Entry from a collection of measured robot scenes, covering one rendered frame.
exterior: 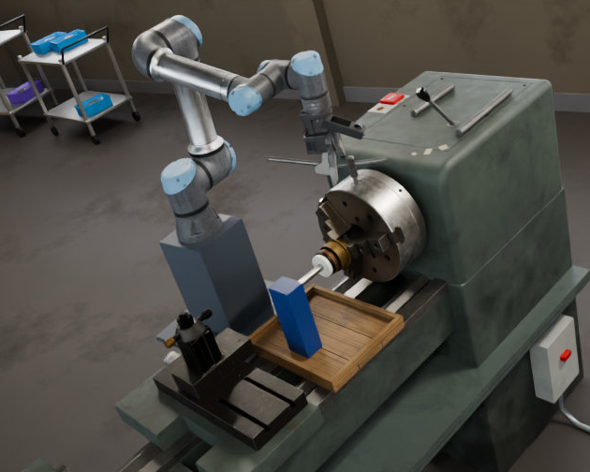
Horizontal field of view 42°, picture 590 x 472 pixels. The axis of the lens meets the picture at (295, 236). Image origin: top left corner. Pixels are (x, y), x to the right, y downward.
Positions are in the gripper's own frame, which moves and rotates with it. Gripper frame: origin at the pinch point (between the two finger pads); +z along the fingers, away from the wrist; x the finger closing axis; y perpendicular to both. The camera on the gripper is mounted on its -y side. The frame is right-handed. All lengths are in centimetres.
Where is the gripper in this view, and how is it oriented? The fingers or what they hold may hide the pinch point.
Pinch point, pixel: (341, 172)
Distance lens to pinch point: 216.3
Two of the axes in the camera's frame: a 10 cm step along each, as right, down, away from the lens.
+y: -9.5, 0.9, 3.0
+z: 2.4, 8.2, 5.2
